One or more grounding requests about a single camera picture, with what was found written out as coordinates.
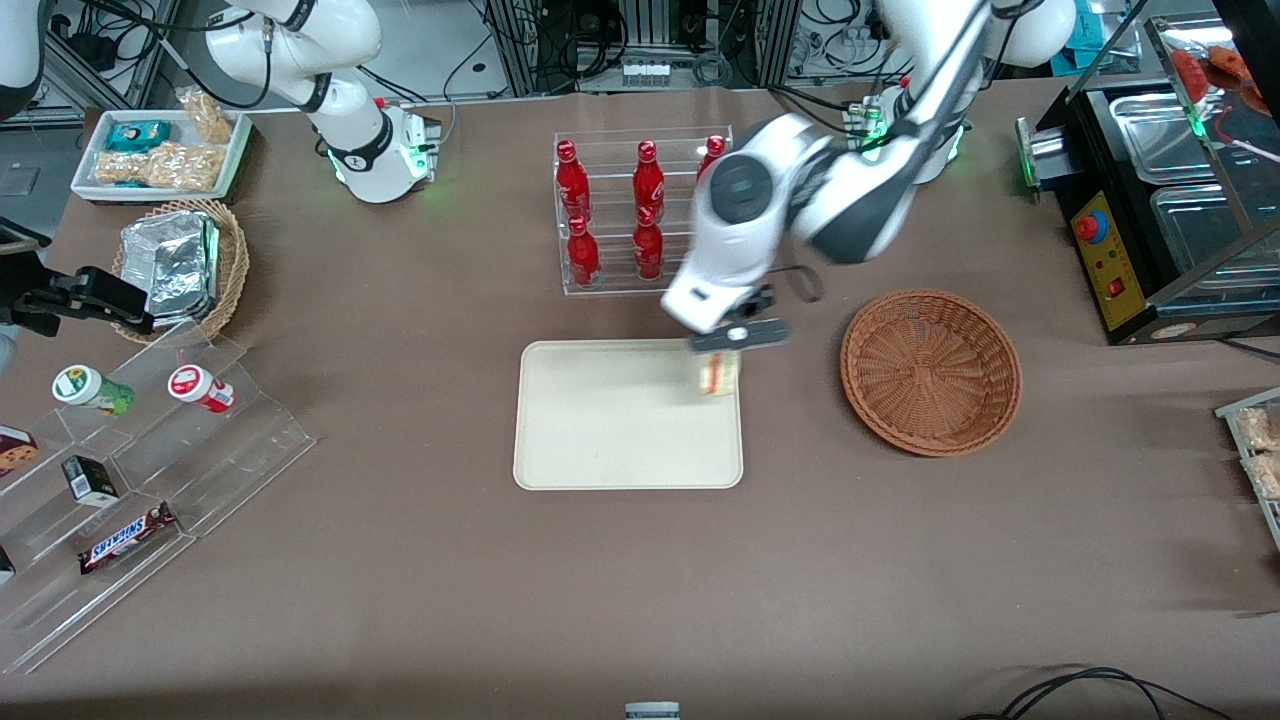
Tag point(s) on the clear bag of nuts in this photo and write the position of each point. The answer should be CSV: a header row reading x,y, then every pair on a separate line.
x,y
185,165
208,115
118,168

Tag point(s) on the aluminium frame post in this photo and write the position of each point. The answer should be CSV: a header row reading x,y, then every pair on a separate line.
x,y
508,45
780,40

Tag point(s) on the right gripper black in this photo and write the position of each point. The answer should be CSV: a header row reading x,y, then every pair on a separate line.
x,y
62,295

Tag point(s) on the teal snack packet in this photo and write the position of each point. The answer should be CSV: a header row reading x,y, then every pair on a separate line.
x,y
138,135

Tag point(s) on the white power strip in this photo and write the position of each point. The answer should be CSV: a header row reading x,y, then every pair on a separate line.
x,y
646,72

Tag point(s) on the brown cookie box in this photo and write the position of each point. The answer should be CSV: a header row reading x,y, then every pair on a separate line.
x,y
15,452

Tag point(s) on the clear acrylic bottle rack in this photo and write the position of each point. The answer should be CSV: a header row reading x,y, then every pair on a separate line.
x,y
612,282

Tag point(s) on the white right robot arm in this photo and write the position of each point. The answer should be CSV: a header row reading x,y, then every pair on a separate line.
x,y
350,120

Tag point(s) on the light wicker basket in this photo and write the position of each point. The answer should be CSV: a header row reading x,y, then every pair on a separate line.
x,y
232,260

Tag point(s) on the tray of pastries right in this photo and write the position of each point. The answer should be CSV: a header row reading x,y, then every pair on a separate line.
x,y
1228,408

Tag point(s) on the brown round wicker basket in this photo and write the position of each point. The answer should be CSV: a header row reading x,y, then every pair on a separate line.
x,y
930,375

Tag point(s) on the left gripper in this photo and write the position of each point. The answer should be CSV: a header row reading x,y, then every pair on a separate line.
x,y
757,299

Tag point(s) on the red cola bottle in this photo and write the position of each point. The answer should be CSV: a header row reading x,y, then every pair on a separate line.
x,y
712,150
648,255
583,258
648,185
570,185

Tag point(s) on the red lidded cup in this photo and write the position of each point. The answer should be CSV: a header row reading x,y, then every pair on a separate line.
x,y
198,387

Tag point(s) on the green lidded cup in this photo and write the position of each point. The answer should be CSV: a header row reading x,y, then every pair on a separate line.
x,y
85,388

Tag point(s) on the cream rectangular plastic tray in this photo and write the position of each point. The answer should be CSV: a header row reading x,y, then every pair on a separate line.
x,y
600,420

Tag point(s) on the clear wrapped snack pack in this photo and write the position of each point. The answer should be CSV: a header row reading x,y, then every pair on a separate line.
x,y
1260,428
1265,476

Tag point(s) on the steel warmer pan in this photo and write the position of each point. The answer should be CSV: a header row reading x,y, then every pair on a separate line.
x,y
1160,135
1200,235

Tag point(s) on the clear acrylic tiered stand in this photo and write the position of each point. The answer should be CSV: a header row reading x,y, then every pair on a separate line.
x,y
230,450

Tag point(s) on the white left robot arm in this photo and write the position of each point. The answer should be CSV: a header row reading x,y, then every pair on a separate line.
x,y
850,200

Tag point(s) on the triangle sandwich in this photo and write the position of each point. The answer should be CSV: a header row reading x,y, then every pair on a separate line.
x,y
720,378

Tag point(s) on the small black box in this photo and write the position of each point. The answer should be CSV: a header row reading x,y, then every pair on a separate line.
x,y
90,480

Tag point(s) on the grey device top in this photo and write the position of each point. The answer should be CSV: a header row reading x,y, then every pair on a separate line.
x,y
652,711

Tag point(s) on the snickers chocolate bar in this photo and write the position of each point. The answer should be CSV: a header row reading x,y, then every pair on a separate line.
x,y
125,540

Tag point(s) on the teal blue object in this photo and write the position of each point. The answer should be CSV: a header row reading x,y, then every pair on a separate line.
x,y
1080,45

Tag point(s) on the white snack tray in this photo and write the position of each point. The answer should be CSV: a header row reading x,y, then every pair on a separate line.
x,y
85,185

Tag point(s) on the black food warmer machine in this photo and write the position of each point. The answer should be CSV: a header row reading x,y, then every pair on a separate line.
x,y
1110,260

